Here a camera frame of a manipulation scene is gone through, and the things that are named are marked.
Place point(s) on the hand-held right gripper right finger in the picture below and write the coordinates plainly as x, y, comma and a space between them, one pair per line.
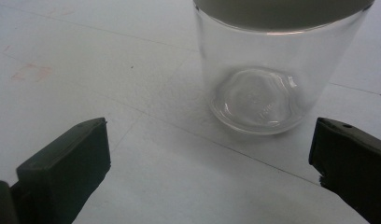
355, 163

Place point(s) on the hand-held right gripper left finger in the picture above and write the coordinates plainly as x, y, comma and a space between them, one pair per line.
62, 166

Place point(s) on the clear glass cup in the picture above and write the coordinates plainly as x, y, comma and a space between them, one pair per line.
257, 77

